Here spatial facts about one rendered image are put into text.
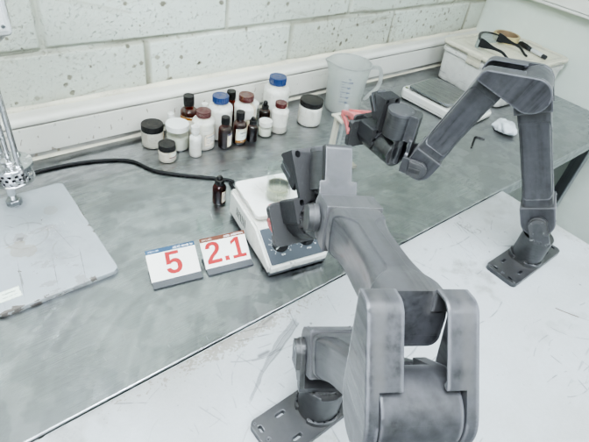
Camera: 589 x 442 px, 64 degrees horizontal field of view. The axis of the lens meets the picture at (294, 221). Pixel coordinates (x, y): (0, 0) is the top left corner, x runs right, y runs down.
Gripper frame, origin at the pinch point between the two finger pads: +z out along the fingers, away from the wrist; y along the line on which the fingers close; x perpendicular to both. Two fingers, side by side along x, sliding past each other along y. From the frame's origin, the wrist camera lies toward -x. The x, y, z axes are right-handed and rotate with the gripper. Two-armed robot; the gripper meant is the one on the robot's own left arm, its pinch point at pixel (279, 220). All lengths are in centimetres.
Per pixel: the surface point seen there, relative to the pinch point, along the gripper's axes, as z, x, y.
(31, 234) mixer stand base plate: 25.8, -5.4, 38.8
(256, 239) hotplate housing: 9.6, 3.4, 1.3
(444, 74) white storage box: 60, -35, -102
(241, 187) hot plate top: 15.6, -7.0, 0.2
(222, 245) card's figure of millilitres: 12.5, 3.2, 7.2
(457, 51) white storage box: 52, -42, -102
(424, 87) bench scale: 49, -30, -82
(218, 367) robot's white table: -3.3, 20.1, 16.0
